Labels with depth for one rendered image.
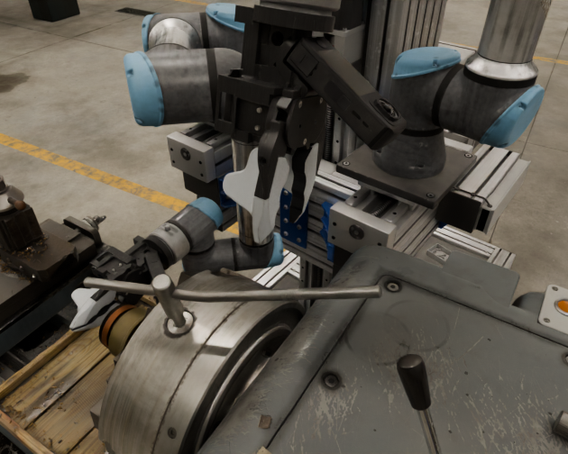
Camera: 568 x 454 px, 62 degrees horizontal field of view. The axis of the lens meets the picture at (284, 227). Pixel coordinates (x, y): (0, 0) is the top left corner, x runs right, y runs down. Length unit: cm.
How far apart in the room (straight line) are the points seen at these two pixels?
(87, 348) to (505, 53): 94
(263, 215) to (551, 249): 256
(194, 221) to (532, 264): 212
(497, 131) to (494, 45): 14
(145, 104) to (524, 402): 64
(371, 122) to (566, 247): 262
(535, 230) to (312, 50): 267
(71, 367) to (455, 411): 76
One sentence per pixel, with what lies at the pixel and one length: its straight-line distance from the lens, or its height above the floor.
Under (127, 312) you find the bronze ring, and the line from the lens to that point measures 79.
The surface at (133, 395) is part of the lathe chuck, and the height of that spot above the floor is 119.
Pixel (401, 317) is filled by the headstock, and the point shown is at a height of 126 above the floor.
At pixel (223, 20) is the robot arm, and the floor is 138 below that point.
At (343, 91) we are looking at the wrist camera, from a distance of 41.
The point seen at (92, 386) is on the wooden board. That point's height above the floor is 88.
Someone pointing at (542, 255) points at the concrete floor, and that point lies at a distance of 286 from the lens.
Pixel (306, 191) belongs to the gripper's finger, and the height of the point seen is 140.
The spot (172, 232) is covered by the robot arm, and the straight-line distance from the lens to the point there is 92.
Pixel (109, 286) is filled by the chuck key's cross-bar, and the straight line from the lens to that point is 58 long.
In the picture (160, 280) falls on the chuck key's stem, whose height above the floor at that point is 132.
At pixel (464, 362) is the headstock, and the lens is 56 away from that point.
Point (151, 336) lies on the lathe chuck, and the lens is 61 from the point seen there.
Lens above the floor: 169
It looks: 39 degrees down
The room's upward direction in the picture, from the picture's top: straight up
